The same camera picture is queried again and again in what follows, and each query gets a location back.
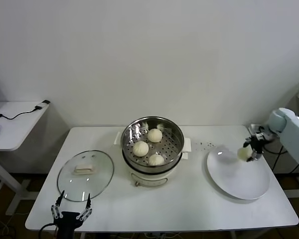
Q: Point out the white side table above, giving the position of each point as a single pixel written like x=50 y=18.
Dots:
x=17 y=129

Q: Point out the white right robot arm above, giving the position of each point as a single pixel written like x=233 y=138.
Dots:
x=294 y=139

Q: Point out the round glass pot lid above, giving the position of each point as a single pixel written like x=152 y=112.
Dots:
x=94 y=174

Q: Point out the cream electric cooking pot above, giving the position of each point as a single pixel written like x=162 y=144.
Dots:
x=152 y=178

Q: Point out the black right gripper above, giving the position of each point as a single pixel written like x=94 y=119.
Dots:
x=257 y=147

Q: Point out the white round plate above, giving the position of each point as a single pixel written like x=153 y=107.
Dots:
x=239 y=179

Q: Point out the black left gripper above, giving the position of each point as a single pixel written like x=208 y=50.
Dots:
x=66 y=224

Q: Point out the right wrist camera silver box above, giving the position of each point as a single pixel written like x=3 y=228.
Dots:
x=254 y=128

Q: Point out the stainless steel steamer basket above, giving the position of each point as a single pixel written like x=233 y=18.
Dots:
x=172 y=147

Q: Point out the white steamed baozi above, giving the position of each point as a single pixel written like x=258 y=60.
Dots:
x=140 y=149
x=156 y=160
x=243 y=153
x=154 y=135

